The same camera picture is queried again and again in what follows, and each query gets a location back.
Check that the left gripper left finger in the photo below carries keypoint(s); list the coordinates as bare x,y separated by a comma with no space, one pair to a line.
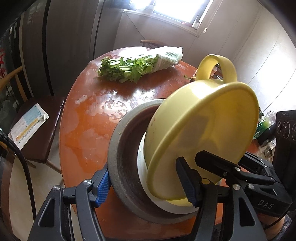
54,220

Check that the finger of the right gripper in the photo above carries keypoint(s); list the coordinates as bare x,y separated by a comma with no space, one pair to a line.
228,170
254,164

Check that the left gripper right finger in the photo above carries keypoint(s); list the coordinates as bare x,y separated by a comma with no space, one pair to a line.
239,219

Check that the yellow bowl with handle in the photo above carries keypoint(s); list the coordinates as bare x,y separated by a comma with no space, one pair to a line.
215,113

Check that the grey stone bowl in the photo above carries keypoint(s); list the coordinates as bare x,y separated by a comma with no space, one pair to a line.
127,138

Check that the white plastic bowl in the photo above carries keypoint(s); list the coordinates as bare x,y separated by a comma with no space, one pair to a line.
148,189

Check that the green plastic bottle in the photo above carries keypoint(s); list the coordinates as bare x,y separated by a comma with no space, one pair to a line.
264,123

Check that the dark seat wooden chair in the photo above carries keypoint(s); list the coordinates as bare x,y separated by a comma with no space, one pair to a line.
38,147

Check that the far carrot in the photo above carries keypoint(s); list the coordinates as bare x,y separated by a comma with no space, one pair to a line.
192,78

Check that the printed paper leaflet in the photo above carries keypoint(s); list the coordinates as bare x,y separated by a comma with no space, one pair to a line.
27,125

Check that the celery in plastic bag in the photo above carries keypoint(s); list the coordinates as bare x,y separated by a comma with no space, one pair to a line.
131,69

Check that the window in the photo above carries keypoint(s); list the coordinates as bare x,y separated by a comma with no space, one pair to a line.
153,17

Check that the dark refrigerator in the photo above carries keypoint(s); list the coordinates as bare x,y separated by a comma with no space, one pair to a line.
53,41

